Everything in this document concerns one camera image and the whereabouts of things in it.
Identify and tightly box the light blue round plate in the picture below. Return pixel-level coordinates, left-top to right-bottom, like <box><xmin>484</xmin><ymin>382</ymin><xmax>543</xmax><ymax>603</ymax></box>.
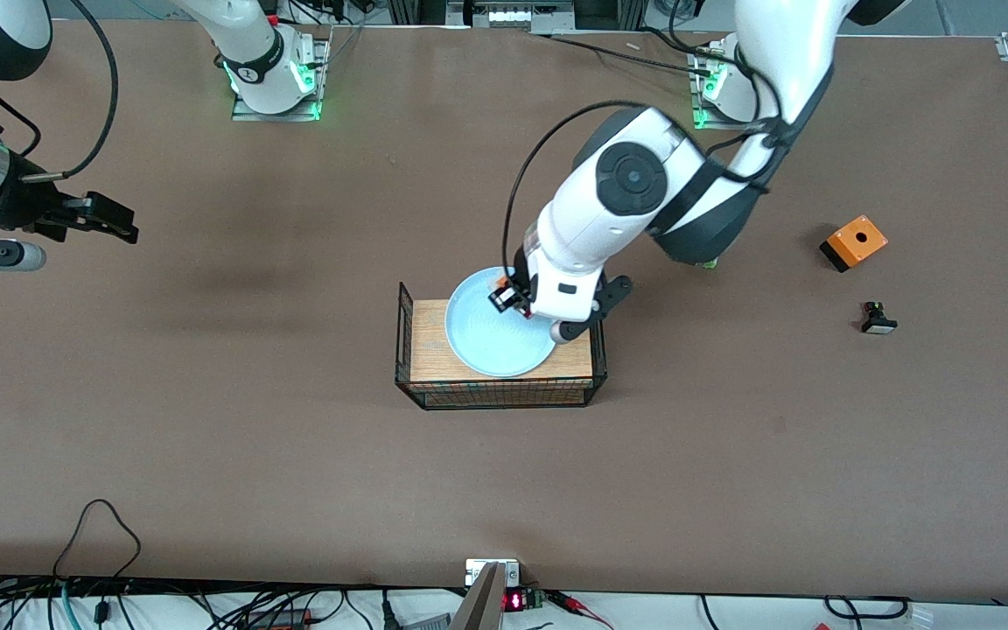
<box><xmin>444</xmin><ymin>266</ymin><xmax>557</xmax><ymax>379</ymax></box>

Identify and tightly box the orange button box with hole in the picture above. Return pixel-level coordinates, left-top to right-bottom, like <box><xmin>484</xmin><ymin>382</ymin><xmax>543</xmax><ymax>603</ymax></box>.
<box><xmin>820</xmin><ymin>215</ymin><xmax>889</xmax><ymax>273</ymax></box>

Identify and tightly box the black button with white cap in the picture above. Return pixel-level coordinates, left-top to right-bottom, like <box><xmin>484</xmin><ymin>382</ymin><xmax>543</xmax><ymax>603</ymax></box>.
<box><xmin>859</xmin><ymin>301</ymin><xmax>899</xmax><ymax>336</ymax></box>

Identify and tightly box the small white box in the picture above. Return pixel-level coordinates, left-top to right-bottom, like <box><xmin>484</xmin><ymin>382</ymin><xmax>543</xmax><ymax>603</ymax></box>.
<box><xmin>465</xmin><ymin>558</ymin><xmax>522</xmax><ymax>588</ymax></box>

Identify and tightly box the red probe lead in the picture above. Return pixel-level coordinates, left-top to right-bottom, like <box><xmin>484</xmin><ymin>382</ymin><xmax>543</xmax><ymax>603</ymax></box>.
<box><xmin>546</xmin><ymin>591</ymin><xmax>617</xmax><ymax>630</ymax></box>

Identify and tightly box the black power adapter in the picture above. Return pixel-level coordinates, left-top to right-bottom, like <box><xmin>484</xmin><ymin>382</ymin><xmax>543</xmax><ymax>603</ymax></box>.
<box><xmin>244</xmin><ymin>607</ymin><xmax>314</xmax><ymax>630</ymax></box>

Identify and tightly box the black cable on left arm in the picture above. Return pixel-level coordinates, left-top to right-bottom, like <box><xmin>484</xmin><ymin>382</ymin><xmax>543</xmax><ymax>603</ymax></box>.
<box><xmin>501</xmin><ymin>99</ymin><xmax>787</xmax><ymax>274</ymax></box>

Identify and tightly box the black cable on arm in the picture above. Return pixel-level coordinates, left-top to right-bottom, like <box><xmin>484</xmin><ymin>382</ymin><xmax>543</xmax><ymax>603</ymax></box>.
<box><xmin>0</xmin><ymin>0</ymin><xmax>120</xmax><ymax>180</ymax></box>
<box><xmin>501</xmin><ymin>99</ymin><xmax>787</xmax><ymax>274</ymax></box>

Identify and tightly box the black wire rack wooden shelf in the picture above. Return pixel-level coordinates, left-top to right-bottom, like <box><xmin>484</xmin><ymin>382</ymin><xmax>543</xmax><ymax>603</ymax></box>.
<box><xmin>395</xmin><ymin>277</ymin><xmax>608</xmax><ymax>411</ymax></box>

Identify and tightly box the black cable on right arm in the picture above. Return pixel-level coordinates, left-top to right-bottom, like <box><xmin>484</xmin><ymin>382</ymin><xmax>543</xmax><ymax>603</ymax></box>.
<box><xmin>0</xmin><ymin>0</ymin><xmax>120</xmax><ymax>180</ymax></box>

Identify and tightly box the metal base plate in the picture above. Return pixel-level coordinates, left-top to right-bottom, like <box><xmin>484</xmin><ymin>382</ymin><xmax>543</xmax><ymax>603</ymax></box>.
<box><xmin>690</xmin><ymin>44</ymin><xmax>787</xmax><ymax>132</ymax></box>
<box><xmin>231</xmin><ymin>35</ymin><xmax>331</xmax><ymax>123</ymax></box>

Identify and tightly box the long black table cable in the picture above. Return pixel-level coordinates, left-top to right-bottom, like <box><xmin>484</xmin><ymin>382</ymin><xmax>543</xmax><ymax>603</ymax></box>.
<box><xmin>532</xmin><ymin>33</ymin><xmax>732</xmax><ymax>74</ymax></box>

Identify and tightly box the aluminium frame with white strip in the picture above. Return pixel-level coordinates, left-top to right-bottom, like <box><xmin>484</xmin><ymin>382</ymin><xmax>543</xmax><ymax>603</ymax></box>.
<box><xmin>388</xmin><ymin>0</ymin><xmax>647</xmax><ymax>37</ymax></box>

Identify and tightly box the black looped cable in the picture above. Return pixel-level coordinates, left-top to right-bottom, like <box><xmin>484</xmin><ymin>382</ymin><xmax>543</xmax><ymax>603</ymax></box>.
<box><xmin>52</xmin><ymin>499</ymin><xmax>143</xmax><ymax>584</ymax></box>

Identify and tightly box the grey camera mount bar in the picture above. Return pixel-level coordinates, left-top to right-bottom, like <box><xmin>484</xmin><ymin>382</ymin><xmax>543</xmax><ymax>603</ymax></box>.
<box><xmin>449</xmin><ymin>562</ymin><xmax>508</xmax><ymax>630</ymax></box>

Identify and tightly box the teal cable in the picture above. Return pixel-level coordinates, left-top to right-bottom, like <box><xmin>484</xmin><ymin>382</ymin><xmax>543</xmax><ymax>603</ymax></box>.
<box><xmin>47</xmin><ymin>581</ymin><xmax>81</xmax><ymax>630</ymax></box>

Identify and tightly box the black coiled cable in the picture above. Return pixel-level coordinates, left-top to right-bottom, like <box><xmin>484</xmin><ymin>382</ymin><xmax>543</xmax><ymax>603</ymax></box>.
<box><xmin>822</xmin><ymin>594</ymin><xmax>913</xmax><ymax>623</ymax></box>

